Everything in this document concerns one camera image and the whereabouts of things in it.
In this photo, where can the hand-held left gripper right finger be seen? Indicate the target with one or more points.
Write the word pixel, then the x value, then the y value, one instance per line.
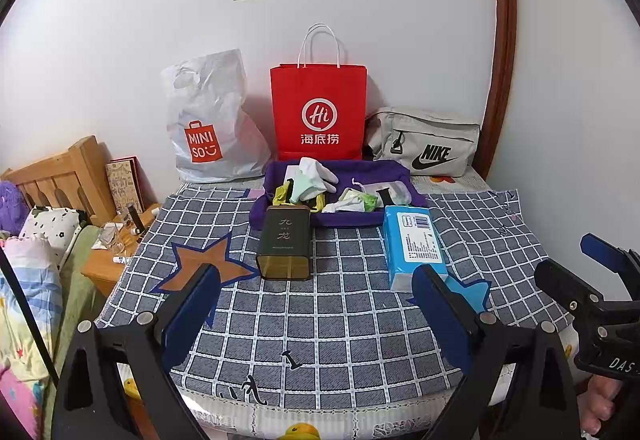
pixel 445 315

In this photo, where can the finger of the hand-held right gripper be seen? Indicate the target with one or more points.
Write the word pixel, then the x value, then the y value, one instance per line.
pixel 602 250
pixel 570 290

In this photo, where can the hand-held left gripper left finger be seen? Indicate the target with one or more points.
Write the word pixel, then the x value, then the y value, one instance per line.
pixel 190 315

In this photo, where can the purple fabric tray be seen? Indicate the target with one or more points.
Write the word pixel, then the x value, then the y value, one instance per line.
pixel 345 220

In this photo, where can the yellow mesh bag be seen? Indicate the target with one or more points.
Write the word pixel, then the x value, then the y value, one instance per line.
pixel 281 194

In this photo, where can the white glove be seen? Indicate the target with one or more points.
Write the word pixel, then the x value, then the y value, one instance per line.
pixel 315 170

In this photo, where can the person's right hand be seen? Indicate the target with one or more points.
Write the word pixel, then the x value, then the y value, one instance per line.
pixel 600 400

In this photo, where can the blue tissue pack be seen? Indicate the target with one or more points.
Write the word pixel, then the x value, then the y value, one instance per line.
pixel 412 240

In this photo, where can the wooden bedside table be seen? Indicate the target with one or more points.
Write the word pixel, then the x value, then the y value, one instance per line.
pixel 107 270

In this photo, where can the clear glass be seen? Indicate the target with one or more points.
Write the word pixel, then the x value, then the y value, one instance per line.
pixel 107 240

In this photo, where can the dark small bottle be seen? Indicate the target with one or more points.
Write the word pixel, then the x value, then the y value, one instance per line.
pixel 132 218

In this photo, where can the green blanket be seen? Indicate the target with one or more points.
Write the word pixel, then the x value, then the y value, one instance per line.
pixel 80 270

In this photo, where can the grey checked star cloth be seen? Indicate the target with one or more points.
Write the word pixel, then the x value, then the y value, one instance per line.
pixel 325 320

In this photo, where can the dark tea tin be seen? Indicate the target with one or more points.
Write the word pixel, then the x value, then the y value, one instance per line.
pixel 285 240

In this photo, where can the white duck print sheet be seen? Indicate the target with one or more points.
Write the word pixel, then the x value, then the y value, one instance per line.
pixel 350 425

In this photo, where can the patterned book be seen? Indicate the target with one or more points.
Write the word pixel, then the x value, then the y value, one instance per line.
pixel 122 185

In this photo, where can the dotted white pillow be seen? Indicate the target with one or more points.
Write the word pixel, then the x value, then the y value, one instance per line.
pixel 50 230

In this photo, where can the colourful quilt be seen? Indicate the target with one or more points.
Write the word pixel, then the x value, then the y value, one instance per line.
pixel 25 320

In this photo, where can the grey waist bag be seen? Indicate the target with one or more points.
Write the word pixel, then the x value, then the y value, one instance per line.
pixel 425 145

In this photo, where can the white plastic shopping bag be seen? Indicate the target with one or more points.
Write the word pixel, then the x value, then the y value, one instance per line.
pixel 210 130

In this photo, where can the wooden headboard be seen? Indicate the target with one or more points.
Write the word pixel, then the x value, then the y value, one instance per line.
pixel 65 175

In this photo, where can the purple plush toy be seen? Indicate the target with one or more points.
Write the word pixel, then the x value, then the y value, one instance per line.
pixel 10 205

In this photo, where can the red paper bag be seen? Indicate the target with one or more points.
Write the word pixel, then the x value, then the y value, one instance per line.
pixel 317 105

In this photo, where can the brown wooden frame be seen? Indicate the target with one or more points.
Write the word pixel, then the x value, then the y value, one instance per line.
pixel 500 45

